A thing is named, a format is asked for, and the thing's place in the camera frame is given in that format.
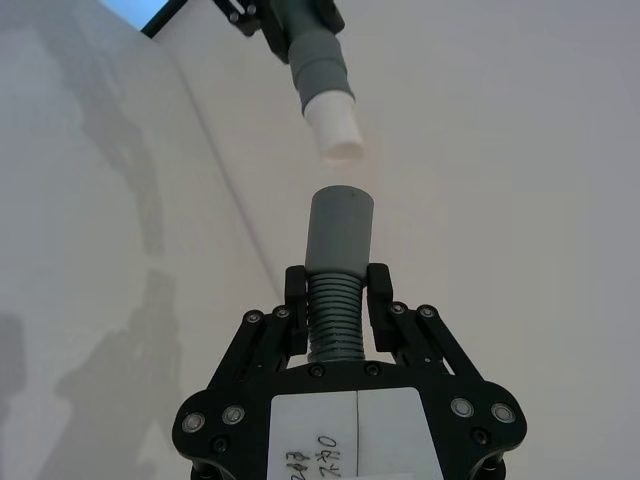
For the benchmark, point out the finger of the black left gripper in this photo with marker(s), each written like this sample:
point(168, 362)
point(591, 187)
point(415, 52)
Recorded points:
point(274, 30)
point(331, 15)

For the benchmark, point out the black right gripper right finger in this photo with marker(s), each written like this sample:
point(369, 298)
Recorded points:
point(380, 310)

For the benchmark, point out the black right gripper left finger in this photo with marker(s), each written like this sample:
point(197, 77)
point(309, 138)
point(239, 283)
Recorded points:
point(296, 310)

